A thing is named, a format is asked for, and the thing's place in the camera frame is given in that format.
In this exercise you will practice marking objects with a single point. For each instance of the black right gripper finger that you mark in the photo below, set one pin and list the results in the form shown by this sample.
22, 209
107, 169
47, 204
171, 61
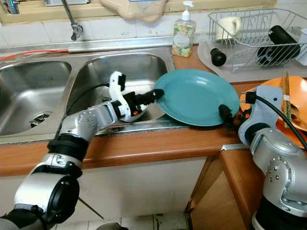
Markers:
227, 114

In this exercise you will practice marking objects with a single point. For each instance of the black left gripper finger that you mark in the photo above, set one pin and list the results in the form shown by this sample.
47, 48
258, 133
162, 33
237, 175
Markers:
153, 96

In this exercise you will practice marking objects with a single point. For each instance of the teal plate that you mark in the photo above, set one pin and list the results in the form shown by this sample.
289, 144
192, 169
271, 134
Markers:
196, 96

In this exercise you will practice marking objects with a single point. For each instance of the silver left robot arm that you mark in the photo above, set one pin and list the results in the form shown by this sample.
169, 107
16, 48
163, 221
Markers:
48, 191

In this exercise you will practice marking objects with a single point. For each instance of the translucent dish rack drain tray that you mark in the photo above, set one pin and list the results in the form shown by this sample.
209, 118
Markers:
244, 74

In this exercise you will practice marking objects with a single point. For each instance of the banded wooden chopsticks pair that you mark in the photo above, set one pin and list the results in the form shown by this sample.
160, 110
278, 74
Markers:
287, 96

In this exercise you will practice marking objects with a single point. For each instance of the small black round lid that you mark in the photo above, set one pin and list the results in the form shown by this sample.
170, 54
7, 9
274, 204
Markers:
218, 57

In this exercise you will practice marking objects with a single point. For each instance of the orange plate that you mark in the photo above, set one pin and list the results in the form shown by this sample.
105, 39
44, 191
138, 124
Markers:
300, 139

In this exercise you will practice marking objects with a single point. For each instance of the clear soap pump bottle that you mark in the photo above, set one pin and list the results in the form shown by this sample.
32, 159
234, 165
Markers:
183, 40

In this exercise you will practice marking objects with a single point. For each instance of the metal sink drain strainer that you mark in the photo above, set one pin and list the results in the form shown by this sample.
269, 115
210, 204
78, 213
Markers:
41, 120

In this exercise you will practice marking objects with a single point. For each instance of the beige plastic object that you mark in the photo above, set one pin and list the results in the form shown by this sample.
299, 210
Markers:
139, 12

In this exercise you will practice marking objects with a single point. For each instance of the stainless steel double sink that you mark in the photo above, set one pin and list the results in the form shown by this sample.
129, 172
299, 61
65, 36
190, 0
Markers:
38, 86

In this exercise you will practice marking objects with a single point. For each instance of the cream mug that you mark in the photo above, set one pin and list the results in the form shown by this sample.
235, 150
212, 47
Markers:
228, 28

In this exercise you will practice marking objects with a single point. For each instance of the black bottle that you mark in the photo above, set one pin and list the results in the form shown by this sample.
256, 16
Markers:
280, 43

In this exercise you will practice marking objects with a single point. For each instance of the white sink cabinet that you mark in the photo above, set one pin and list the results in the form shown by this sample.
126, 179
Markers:
148, 191

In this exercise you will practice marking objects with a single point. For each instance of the metal faucet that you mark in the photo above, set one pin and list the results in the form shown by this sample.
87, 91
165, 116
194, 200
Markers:
76, 29

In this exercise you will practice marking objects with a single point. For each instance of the white utensil cup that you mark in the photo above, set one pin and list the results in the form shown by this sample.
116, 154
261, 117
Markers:
302, 48

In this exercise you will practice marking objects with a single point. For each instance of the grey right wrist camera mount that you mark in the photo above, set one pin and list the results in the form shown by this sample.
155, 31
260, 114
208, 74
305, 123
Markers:
264, 120

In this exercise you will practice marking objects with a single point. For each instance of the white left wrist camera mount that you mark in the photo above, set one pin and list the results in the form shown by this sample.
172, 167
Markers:
116, 82

